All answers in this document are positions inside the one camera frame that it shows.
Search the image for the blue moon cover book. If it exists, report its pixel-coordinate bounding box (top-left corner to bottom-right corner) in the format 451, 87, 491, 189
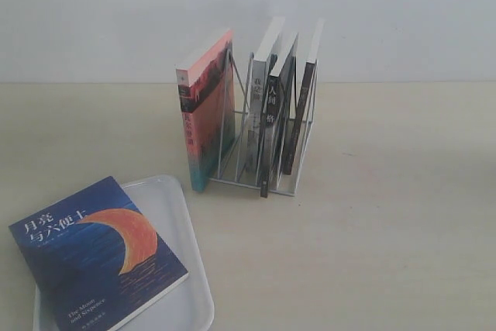
9, 176, 189, 330

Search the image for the black grey portrait book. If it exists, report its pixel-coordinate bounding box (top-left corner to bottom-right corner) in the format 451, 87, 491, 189
258, 31, 299, 198

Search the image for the pink teal cover book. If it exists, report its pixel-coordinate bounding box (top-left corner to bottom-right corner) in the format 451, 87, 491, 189
176, 28, 236, 192

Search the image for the white plastic tray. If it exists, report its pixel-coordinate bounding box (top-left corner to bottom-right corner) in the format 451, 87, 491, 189
31, 174, 215, 331

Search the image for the white wire book rack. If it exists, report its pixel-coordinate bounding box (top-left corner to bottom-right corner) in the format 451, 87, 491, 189
209, 53, 318, 198

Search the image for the grey white spine book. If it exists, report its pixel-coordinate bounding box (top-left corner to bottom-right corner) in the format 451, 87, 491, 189
246, 16, 286, 173

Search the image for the dark brown gold-leaf book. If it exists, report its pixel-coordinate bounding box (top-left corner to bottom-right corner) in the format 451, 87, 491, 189
282, 17, 326, 176

